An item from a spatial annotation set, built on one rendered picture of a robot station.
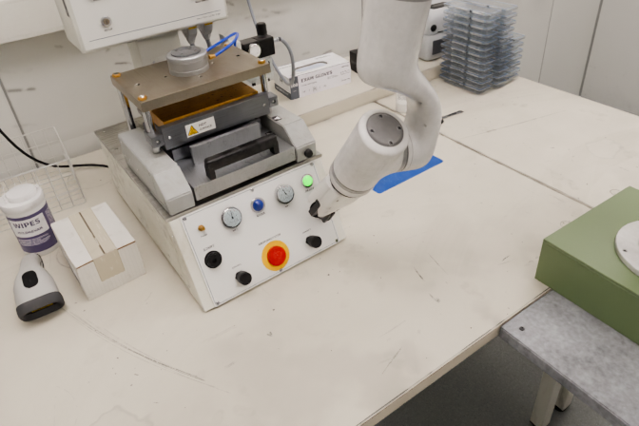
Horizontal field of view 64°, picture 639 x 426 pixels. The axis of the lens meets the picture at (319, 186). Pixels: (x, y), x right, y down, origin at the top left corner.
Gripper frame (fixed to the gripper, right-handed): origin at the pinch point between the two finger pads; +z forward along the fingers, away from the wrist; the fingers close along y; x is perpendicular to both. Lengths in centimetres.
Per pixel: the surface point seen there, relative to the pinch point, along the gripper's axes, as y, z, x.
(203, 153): 17.5, -3.3, -20.2
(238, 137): 9.7, -3.8, -20.6
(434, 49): -86, 31, -42
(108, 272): 40.6, 14.2, -11.5
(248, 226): 15.3, 1.3, -4.4
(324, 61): -48, 36, -55
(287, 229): 7.8, 3.4, -0.9
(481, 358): -54, 66, 54
